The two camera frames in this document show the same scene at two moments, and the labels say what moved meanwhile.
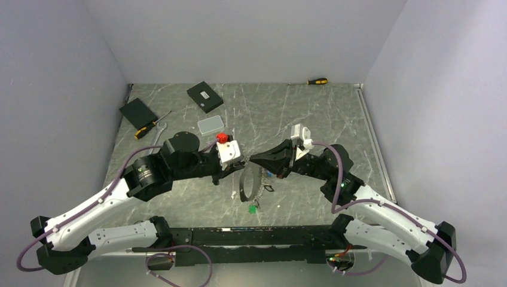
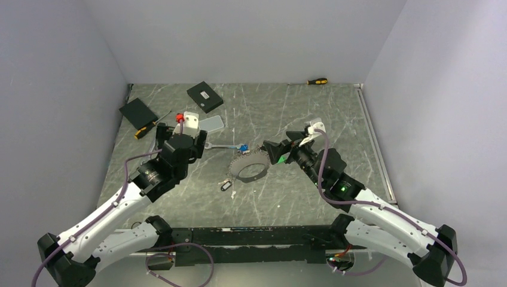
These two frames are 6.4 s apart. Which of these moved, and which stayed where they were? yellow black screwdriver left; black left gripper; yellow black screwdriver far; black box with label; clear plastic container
Moved: black left gripper
Stayed: clear plastic container; yellow black screwdriver far; black box with label; yellow black screwdriver left
